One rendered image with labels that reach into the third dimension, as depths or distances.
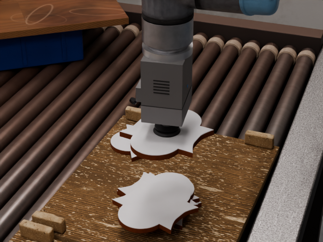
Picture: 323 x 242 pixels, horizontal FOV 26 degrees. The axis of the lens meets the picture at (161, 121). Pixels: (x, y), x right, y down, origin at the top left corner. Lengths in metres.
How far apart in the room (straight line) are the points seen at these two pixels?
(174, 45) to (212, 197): 0.39
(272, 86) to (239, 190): 0.46
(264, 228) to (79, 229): 0.33
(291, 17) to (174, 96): 3.05
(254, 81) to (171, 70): 0.74
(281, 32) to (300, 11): 2.11
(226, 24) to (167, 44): 0.97
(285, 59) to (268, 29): 0.13
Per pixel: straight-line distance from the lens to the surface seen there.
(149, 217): 1.17
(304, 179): 1.40
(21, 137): 1.52
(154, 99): 1.04
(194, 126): 1.12
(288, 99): 1.66
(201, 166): 1.37
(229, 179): 1.34
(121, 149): 1.40
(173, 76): 1.01
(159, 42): 1.00
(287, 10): 4.04
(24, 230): 1.21
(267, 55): 1.86
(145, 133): 1.10
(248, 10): 0.96
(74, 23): 1.74
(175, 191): 1.23
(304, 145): 1.50
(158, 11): 0.98
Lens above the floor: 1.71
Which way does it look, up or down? 31 degrees down
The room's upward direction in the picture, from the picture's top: straight up
